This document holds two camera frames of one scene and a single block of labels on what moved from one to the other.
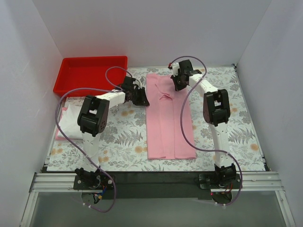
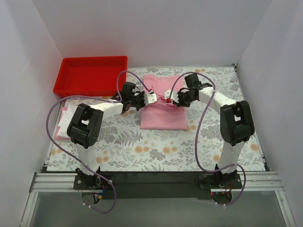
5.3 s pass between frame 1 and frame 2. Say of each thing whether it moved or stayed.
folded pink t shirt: stayed
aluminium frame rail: stayed
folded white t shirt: stayed
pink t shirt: moved
